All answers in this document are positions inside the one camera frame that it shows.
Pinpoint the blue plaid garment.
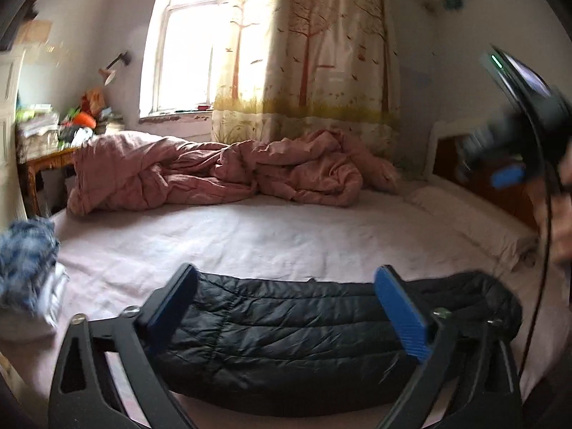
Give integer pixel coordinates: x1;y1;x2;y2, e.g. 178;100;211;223
1;218;59;310

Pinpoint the white drawer cabinet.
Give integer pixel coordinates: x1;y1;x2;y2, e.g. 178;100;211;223
0;49;27;231

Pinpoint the pink rumpled quilt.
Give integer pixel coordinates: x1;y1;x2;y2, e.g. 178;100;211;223
67;130;399;216

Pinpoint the white folded garment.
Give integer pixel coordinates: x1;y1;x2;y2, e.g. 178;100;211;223
0;261;70;343

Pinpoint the tree print curtain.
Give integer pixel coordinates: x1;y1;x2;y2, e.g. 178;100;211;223
211;0;400;158

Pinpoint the carved wooden side table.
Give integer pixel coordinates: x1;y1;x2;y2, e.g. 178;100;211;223
18;147;79;216

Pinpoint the stack of papers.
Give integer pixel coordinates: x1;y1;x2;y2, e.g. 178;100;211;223
15;104;59;164

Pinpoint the wall mounted lamp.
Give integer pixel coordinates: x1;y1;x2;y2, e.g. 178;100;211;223
98;51;132;86

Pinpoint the wooden bed headboard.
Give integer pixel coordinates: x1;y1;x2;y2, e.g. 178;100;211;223
424;118;537;230

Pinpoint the black cable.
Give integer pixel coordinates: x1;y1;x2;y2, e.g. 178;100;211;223
518;98;559;381

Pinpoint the black quilted jacket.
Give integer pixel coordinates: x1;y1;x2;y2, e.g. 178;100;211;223
152;271;522;428

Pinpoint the person right hand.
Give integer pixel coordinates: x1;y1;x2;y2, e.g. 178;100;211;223
526;142;572;270

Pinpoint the orange toy on table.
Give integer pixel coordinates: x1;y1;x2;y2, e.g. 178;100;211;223
72;112;97;129

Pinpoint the pale pink bed sheet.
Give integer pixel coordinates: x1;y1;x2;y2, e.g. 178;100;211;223
0;178;572;429

